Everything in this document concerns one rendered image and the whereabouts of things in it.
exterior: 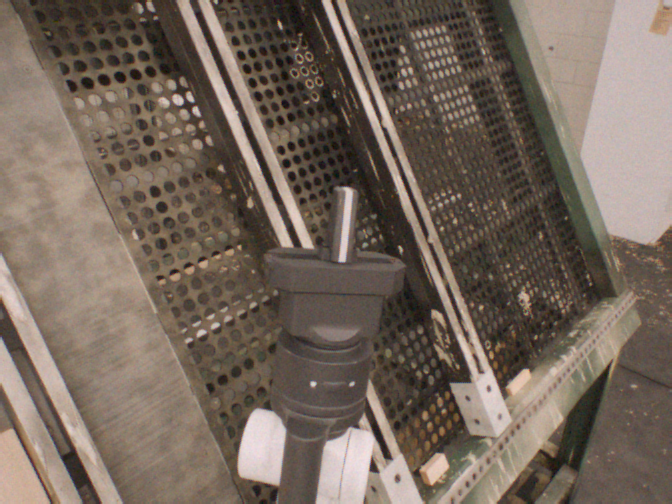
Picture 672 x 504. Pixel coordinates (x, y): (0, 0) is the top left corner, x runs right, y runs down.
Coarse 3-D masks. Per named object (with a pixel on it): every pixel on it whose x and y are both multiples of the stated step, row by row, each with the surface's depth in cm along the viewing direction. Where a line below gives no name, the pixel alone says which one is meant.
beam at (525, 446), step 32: (640, 320) 169; (608, 352) 155; (544, 384) 134; (576, 384) 142; (512, 416) 125; (544, 416) 132; (480, 448) 117; (512, 448) 123; (448, 480) 110; (480, 480) 115; (512, 480) 121
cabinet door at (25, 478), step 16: (0, 432) 70; (0, 448) 69; (16, 448) 70; (0, 464) 68; (16, 464) 69; (0, 480) 68; (16, 480) 69; (32, 480) 70; (0, 496) 68; (16, 496) 69; (32, 496) 70
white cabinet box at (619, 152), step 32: (640, 0) 327; (608, 32) 344; (640, 32) 333; (608, 64) 351; (640, 64) 339; (608, 96) 357; (640, 96) 345; (608, 128) 364; (640, 128) 352; (608, 160) 372; (640, 160) 358; (608, 192) 379; (640, 192) 365; (608, 224) 387; (640, 224) 373
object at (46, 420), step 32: (0, 256) 67; (0, 288) 67; (0, 320) 67; (32, 320) 68; (0, 352) 66; (32, 352) 68; (0, 384) 66; (32, 384) 70; (64, 384) 69; (32, 416) 67; (64, 416) 69; (32, 448) 67; (64, 448) 71; (64, 480) 68; (96, 480) 70
